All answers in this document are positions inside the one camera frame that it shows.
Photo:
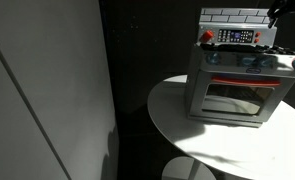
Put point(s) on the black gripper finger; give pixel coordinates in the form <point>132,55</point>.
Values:
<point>277,9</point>

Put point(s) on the white partition panel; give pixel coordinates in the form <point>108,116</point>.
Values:
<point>57,117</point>

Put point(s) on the round white table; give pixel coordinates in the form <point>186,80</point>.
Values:
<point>264,153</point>

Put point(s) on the grey toy stove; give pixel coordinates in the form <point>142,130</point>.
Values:
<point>237,75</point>

